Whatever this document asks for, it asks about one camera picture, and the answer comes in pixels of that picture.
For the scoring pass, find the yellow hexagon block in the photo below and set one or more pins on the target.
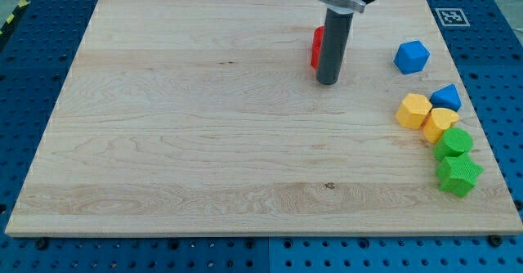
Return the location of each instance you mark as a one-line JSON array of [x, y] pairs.
[[413, 111]]

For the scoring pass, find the wooden board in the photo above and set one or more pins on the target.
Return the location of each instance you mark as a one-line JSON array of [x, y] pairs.
[[204, 118]]

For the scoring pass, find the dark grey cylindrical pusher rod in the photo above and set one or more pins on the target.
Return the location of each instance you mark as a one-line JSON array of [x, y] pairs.
[[337, 28]]

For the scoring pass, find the green cylinder block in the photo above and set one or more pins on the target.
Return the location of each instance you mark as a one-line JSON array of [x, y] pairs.
[[452, 143]]

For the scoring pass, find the red block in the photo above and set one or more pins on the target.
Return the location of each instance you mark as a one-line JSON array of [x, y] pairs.
[[316, 46]]

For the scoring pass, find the blue hexagon block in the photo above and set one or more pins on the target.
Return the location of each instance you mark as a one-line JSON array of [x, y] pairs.
[[411, 57]]

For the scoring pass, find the yellow heart block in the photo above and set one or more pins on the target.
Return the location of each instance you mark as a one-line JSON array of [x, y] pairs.
[[438, 121]]

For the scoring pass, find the white fiducial marker tag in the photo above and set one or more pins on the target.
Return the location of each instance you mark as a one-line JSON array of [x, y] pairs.
[[452, 17]]

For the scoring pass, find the black yellow hazard tape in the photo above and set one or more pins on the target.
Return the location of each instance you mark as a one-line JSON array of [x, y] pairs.
[[15, 17]]

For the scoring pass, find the blue triangle block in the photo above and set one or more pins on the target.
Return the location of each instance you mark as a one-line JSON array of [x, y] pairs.
[[446, 97]]

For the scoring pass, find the green star block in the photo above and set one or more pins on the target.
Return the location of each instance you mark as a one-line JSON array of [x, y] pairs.
[[458, 175]]

